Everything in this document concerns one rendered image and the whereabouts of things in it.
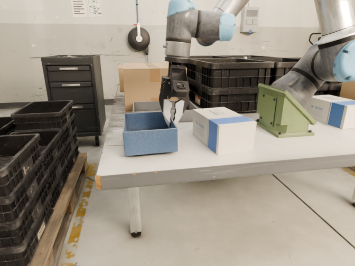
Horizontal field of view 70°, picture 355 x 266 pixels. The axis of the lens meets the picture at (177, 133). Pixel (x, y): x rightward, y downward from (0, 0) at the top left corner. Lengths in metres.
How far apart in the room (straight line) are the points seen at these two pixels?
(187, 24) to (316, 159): 0.52
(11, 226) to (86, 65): 1.73
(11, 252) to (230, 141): 0.93
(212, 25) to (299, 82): 0.38
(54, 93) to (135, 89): 1.54
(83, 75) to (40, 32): 2.27
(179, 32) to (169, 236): 1.10
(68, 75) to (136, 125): 1.78
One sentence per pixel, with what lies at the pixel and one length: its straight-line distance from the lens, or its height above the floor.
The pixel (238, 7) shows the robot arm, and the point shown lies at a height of 1.12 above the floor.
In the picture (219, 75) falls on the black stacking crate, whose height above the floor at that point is 0.88.
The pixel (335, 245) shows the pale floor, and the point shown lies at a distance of 1.68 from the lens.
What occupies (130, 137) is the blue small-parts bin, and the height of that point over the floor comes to 0.77.
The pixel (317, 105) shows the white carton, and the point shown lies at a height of 0.76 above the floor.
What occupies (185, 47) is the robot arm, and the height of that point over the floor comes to 0.99.
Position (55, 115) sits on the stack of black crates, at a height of 0.57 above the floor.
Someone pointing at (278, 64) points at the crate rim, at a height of 0.92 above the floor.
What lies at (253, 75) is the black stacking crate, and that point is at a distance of 1.19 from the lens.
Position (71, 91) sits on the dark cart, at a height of 0.59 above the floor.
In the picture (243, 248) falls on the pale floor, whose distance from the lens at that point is 1.48.
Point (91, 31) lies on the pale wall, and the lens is 4.60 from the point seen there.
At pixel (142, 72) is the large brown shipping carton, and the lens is 1.20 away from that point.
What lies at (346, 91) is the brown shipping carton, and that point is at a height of 0.81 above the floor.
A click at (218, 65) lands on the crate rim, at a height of 0.92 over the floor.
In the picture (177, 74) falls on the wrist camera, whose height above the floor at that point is 0.92.
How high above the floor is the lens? 1.00
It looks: 19 degrees down
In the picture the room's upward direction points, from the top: straight up
